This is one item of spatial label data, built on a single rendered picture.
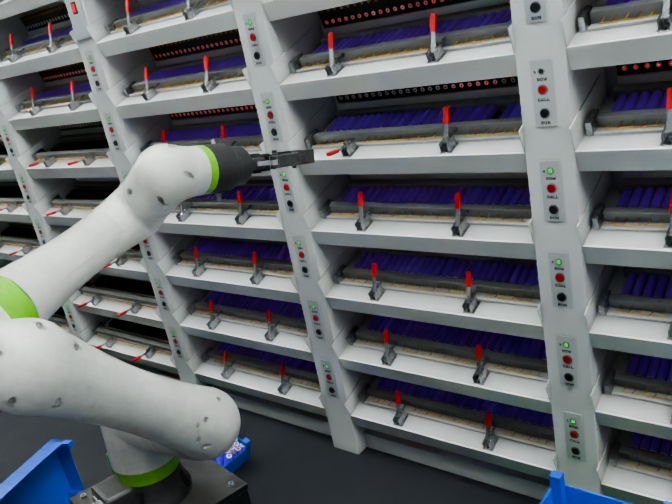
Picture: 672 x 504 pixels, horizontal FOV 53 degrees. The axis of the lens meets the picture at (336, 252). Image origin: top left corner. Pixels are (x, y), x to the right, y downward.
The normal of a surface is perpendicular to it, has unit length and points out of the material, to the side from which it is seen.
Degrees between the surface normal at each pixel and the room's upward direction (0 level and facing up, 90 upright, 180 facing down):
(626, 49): 109
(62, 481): 90
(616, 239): 19
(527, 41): 90
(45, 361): 70
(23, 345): 46
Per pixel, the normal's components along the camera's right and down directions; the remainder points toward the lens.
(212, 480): -0.13, -0.94
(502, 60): -0.51, 0.66
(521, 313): -0.38, -0.75
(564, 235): -0.61, 0.37
